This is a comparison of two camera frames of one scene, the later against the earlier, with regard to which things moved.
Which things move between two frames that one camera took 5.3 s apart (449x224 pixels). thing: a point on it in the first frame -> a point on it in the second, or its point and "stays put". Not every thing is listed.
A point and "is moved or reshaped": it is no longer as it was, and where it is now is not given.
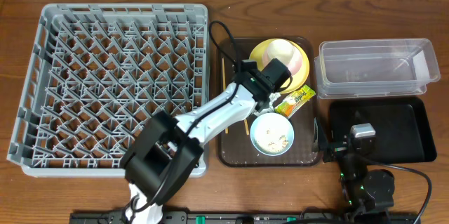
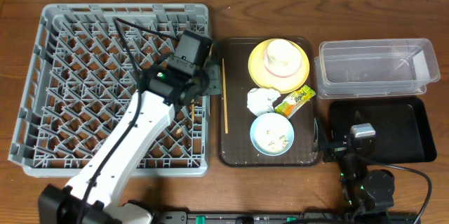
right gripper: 337,147 stays put
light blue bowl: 271,134 stays put
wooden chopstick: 246,126 is moved or reshaped
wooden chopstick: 223,63 stays put
